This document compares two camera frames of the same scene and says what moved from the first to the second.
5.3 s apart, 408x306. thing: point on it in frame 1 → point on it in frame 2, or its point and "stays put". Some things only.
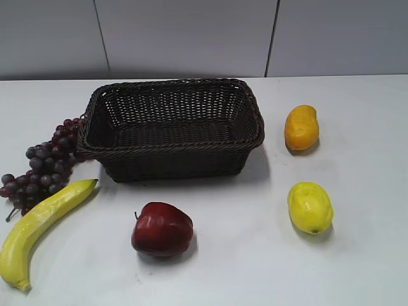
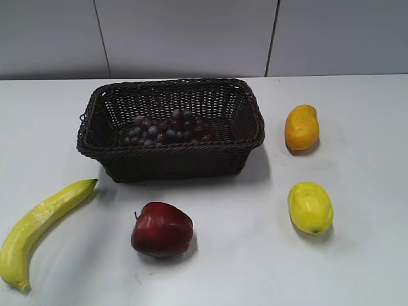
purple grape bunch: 50,170 → 182,127
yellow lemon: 310,208 stays put
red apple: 161,229 stays put
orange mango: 301,127 stays put
